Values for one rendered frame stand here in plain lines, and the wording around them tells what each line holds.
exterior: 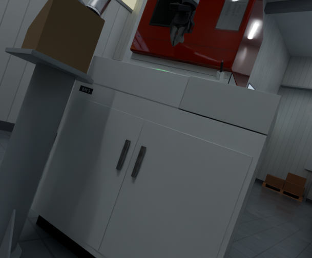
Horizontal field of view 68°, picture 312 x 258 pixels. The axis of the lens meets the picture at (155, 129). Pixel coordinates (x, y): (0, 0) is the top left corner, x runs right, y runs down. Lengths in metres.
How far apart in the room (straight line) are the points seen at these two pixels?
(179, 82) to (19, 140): 0.68
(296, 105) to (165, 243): 10.42
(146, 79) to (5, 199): 0.75
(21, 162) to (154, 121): 0.55
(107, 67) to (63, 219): 0.78
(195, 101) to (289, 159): 9.85
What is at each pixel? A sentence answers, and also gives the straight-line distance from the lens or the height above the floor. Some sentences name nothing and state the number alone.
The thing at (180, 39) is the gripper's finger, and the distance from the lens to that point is 1.14.
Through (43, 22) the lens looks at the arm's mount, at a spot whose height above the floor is 0.94.
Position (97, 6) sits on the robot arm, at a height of 1.18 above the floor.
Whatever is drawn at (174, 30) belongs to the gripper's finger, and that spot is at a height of 1.16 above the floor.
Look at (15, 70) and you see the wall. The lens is 3.60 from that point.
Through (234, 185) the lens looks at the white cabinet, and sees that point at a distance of 0.90.
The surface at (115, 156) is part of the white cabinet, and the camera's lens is 1.09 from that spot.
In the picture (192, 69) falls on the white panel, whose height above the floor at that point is 1.18.
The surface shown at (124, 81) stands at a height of 0.87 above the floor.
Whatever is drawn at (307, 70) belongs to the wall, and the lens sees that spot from 11.63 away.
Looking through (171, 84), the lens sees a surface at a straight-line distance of 1.02.
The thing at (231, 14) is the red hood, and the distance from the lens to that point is 1.77.
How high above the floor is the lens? 0.71
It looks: level
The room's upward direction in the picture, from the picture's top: 20 degrees clockwise
